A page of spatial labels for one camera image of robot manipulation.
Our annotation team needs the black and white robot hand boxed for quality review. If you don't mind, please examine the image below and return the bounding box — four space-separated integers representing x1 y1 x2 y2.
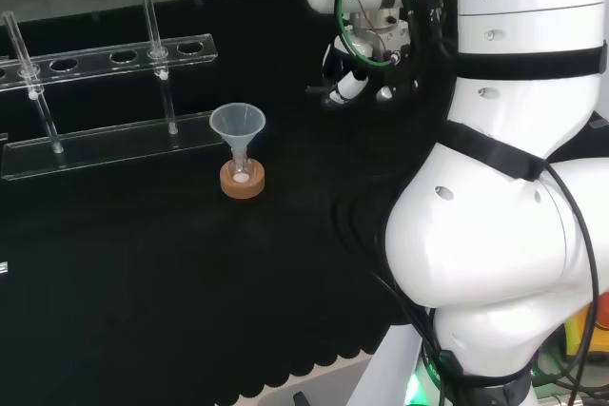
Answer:
306 10 422 110

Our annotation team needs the clear plastic funnel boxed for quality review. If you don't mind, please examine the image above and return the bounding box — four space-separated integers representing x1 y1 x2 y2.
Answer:
208 102 266 173

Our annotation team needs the clear acrylic funnel stand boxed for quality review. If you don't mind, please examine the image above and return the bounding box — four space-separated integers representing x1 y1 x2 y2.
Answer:
0 0 226 183

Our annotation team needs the small round-bottom glass flask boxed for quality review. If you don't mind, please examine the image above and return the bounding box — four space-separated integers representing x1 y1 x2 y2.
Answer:
226 148 257 187

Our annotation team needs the black table cloth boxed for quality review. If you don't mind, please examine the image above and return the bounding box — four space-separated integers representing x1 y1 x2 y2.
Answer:
0 0 461 401

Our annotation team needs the pale board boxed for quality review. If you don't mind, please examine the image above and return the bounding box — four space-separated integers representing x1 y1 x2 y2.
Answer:
237 351 382 406

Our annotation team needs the yellow stop button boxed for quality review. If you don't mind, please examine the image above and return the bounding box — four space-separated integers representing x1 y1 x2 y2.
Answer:
563 290 609 365

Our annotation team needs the green cable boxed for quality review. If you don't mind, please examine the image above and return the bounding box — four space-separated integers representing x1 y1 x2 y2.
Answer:
333 0 399 71

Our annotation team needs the brown cork ring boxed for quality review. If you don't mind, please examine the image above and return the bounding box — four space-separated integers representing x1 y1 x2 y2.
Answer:
220 160 266 200

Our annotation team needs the black cable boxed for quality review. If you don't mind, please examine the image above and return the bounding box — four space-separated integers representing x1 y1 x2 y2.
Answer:
540 158 601 406

